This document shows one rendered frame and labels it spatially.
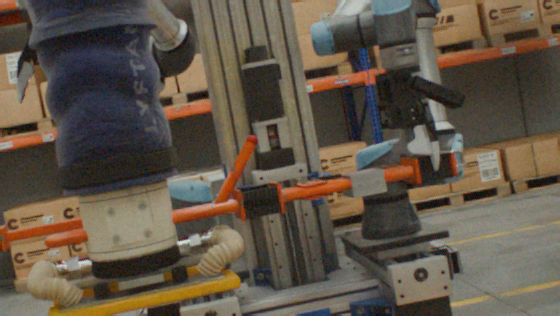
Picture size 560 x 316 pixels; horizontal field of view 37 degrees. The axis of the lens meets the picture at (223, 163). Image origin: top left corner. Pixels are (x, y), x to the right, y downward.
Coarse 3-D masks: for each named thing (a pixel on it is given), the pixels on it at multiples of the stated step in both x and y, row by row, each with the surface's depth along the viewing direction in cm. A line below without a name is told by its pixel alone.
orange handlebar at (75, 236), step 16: (400, 176) 160; (288, 192) 157; (304, 192) 157; (320, 192) 157; (192, 208) 158; (208, 208) 154; (224, 208) 155; (48, 224) 178; (64, 224) 178; (80, 224) 178; (16, 240) 177; (48, 240) 151; (64, 240) 150; (80, 240) 151
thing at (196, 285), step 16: (176, 272) 146; (224, 272) 151; (96, 288) 144; (144, 288) 147; (160, 288) 144; (176, 288) 144; (192, 288) 143; (208, 288) 143; (224, 288) 143; (80, 304) 143; (96, 304) 142; (112, 304) 141; (128, 304) 141; (144, 304) 141; (160, 304) 142
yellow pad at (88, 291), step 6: (168, 270) 162; (192, 270) 162; (222, 270) 163; (168, 276) 161; (108, 282) 161; (114, 282) 161; (84, 288) 160; (90, 288) 160; (114, 288) 159; (84, 294) 159; (90, 294) 159
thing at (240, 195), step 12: (240, 192) 154; (252, 192) 153; (264, 192) 154; (276, 192) 154; (240, 204) 154; (252, 204) 154; (264, 204) 155; (276, 204) 154; (240, 216) 156; (252, 216) 154
